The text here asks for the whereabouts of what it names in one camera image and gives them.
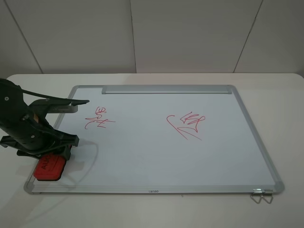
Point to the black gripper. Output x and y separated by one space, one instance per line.
33 136

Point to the red whiteboard eraser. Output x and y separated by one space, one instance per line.
50 167

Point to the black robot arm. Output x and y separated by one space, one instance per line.
12 100

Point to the white aluminium-framed whiteboard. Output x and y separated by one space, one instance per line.
161 144

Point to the grey marker tray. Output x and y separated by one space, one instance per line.
167 89

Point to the left metal binder clip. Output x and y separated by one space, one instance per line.
256 195

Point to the metal binder clip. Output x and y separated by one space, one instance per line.
256 195
267 196

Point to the right metal binder clip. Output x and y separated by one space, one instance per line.
267 196

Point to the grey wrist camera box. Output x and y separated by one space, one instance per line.
55 106

